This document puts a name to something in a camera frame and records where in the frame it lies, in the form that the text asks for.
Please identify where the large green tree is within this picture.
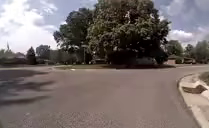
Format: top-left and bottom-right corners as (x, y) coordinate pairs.
(86, 0), (172, 66)

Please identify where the grass lawn under trees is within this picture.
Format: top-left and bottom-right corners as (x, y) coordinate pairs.
(53, 63), (176, 70)

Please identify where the low tan building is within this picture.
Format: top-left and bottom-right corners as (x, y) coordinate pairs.
(163, 54), (197, 66)

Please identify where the storm drain inlet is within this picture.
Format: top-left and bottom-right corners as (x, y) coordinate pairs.
(181, 84), (208, 95)

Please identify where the pale concrete kerb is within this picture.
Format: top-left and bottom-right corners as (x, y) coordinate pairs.
(177, 73), (209, 128)

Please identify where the grey asphalt road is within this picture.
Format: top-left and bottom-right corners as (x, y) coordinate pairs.
(0, 63), (209, 128)

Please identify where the dark tree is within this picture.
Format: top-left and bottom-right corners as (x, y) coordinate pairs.
(52, 7), (95, 64)

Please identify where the pale bush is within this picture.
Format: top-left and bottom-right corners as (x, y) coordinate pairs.
(134, 56), (158, 67)

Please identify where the row of distant trees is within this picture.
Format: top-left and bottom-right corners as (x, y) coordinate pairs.
(0, 41), (60, 66)
(164, 39), (209, 65)

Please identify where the pole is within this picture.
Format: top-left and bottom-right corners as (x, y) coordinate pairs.
(82, 44), (87, 65)

